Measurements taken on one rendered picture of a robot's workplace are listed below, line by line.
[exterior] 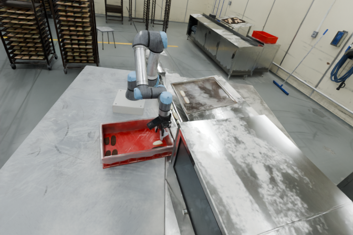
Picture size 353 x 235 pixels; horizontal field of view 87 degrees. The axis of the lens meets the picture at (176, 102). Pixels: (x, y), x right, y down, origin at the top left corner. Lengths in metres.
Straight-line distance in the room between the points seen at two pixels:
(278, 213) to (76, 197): 0.96
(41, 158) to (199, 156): 1.02
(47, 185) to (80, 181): 0.16
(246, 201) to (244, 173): 0.11
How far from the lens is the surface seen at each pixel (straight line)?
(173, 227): 1.15
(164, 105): 1.14
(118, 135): 1.47
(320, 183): 0.96
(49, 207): 1.25
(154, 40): 1.34
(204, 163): 0.76
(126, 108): 1.62
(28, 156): 1.50
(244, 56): 4.42
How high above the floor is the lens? 1.88
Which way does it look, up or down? 35 degrees down
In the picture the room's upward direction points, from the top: 11 degrees clockwise
